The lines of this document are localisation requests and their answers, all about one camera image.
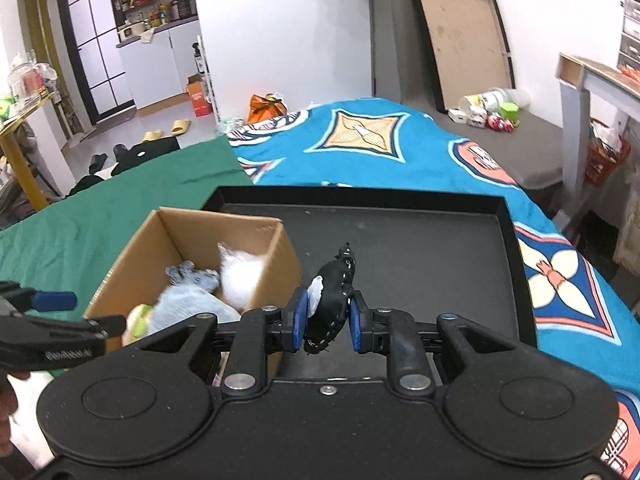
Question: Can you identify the green cloth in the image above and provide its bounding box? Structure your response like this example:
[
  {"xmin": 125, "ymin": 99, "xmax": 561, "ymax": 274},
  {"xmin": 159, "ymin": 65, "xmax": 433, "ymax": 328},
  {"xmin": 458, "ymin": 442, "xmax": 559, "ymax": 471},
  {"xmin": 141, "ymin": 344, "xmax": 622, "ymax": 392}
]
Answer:
[{"xmin": 1, "ymin": 138, "xmax": 252, "ymax": 321}]

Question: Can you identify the yellow slipper left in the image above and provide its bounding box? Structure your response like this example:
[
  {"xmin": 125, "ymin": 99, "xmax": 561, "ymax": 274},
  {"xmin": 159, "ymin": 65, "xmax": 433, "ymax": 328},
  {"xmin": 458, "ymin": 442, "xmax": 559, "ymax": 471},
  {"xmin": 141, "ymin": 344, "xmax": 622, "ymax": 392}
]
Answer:
[{"xmin": 142, "ymin": 130, "xmax": 164, "ymax": 142}]

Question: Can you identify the red orange carton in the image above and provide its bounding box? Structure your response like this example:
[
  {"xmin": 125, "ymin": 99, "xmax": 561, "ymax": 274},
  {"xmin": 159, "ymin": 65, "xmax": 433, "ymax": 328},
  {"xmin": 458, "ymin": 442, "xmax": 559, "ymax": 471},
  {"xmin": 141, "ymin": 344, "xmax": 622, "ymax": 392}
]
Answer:
[{"xmin": 186, "ymin": 74, "xmax": 213, "ymax": 117}]

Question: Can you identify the grey bench mat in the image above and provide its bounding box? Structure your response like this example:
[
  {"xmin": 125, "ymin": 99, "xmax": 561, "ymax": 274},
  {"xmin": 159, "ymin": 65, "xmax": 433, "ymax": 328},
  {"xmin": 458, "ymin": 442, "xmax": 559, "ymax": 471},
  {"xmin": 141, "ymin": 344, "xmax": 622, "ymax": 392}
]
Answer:
[{"xmin": 406, "ymin": 99, "xmax": 563, "ymax": 191}]

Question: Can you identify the red plastic basket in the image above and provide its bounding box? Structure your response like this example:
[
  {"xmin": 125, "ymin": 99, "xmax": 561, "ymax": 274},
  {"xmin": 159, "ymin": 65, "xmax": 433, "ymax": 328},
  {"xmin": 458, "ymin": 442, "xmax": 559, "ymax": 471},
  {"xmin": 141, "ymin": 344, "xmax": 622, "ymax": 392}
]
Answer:
[{"xmin": 585, "ymin": 136, "xmax": 631, "ymax": 188}]

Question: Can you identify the black shallow tray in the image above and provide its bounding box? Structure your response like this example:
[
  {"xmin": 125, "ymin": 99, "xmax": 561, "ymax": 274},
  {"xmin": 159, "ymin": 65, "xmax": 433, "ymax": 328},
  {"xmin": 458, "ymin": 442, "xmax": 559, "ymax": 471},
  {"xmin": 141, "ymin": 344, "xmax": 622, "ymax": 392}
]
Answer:
[{"xmin": 204, "ymin": 185, "xmax": 537, "ymax": 347}]

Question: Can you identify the hamburger plush toy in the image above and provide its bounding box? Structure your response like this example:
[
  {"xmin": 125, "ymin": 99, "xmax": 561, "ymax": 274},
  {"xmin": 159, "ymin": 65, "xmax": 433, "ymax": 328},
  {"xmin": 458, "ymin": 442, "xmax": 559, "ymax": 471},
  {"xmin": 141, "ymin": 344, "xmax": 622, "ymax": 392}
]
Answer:
[{"xmin": 122, "ymin": 304, "xmax": 154, "ymax": 346}]

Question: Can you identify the grey felt stitched pouch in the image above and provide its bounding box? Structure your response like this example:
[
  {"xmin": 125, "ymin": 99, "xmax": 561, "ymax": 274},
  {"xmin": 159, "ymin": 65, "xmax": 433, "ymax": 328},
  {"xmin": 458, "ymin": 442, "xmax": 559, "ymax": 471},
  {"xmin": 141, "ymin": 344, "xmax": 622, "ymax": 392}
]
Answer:
[{"xmin": 165, "ymin": 260, "xmax": 220, "ymax": 292}]

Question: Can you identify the black laptop bag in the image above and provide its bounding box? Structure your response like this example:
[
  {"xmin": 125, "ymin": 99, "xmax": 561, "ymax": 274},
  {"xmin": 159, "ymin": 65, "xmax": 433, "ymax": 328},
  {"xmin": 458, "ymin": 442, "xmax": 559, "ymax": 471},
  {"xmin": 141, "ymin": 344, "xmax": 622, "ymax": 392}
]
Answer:
[{"xmin": 111, "ymin": 136, "xmax": 180, "ymax": 177}]

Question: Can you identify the yellow slipper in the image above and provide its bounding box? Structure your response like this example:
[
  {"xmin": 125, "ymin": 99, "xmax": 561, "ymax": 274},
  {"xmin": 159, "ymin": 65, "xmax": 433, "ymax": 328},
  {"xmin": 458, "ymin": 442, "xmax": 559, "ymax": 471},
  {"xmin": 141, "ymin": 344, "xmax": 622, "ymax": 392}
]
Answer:
[
  {"xmin": 142, "ymin": 130, "xmax": 164, "ymax": 142},
  {"xmin": 170, "ymin": 119, "xmax": 191, "ymax": 136}
]

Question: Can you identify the black white stitched plush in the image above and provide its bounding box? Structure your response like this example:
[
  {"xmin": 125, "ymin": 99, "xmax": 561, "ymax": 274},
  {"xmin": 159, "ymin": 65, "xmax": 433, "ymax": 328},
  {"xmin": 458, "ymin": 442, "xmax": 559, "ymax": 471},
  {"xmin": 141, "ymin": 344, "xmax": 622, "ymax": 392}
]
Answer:
[{"xmin": 304, "ymin": 243, "xmax": 356, "ymax": 354}]

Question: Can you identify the brown framed board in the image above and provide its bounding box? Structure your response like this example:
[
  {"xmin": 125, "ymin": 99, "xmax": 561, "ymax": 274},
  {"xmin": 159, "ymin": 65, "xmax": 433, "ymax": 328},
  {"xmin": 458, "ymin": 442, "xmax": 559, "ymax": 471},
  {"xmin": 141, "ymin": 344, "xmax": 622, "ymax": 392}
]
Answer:
[{"xmin": 412, "ymin": 0, "xmax": 515, "ymax": 113}]

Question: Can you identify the brown cardboard box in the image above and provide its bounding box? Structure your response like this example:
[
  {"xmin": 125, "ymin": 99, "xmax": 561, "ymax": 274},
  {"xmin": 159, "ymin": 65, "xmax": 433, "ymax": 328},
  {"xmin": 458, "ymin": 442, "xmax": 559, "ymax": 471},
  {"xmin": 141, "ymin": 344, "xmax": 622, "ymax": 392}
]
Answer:
[{"xmin": 83, "ymin": 206, "xmax": 304, "ymax": 376}]

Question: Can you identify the orange bag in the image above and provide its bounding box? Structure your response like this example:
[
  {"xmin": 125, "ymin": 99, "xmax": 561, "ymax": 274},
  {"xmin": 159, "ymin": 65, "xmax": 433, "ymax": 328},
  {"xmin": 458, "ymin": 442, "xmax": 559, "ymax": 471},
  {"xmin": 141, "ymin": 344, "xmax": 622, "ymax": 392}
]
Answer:
[{"xmin": 246, "ymin": 93, "xmax": 288, "ymax": 124}]

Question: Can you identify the grey fluffy plush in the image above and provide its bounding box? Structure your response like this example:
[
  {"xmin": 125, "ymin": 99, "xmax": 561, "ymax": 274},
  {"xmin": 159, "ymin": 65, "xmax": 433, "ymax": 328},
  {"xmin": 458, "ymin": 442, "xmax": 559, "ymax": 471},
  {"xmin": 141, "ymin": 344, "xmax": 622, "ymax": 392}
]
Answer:
[{"xmin": 146, "ymin": 284, "xmax": 241, "ymax": 335}]

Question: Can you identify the blue patterned blanket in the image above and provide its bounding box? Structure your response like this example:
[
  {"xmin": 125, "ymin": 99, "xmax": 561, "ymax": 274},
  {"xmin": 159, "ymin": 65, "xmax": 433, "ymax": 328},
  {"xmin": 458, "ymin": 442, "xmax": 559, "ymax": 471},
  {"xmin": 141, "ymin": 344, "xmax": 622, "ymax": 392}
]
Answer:
[{"xmin": 226, "ymin": 98, "xmax": 639, "ymax": 479}]

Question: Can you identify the green cup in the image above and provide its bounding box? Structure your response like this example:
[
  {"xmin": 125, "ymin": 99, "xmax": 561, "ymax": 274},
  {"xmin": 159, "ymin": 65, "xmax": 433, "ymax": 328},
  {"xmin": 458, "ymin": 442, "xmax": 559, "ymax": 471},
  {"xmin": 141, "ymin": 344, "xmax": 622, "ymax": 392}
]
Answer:
[{"xmin": 499, "ymin": 101, "xmax": 520, "ymax": 127}]

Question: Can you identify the person hand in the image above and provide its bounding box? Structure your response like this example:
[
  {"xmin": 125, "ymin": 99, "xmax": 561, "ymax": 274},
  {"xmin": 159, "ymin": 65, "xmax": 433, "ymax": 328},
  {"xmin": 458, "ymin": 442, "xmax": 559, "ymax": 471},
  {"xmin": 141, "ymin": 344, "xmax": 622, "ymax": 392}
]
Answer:
[{"xmin": 0, "ymin": 370, "xmax": 30, "ymax": 457}]

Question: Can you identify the yellow slipper right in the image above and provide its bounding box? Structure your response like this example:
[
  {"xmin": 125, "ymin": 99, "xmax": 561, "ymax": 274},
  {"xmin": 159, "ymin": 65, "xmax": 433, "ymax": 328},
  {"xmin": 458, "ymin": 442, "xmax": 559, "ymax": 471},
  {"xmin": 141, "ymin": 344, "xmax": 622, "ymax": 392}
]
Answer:
[{"xmin": 170, "ymin": 119, "xmax": 191, "ymax": 136}]

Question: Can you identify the grey desk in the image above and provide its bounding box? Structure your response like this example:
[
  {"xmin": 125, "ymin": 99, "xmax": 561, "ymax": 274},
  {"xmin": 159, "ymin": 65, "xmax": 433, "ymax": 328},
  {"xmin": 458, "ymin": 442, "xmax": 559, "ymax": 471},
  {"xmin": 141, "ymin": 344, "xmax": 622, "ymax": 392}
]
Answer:
[{"xmin": 555, "ymin": 52, "xmax": 640, "ymax": 212}]

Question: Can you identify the yellow side table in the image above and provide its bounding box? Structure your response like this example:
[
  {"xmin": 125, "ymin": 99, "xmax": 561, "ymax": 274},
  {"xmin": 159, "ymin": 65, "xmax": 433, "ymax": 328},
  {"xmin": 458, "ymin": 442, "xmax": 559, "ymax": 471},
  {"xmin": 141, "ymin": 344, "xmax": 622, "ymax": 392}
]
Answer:
[{"xmin": 0, "ymin": 90, "xmax": 57, "ymax": 213}]

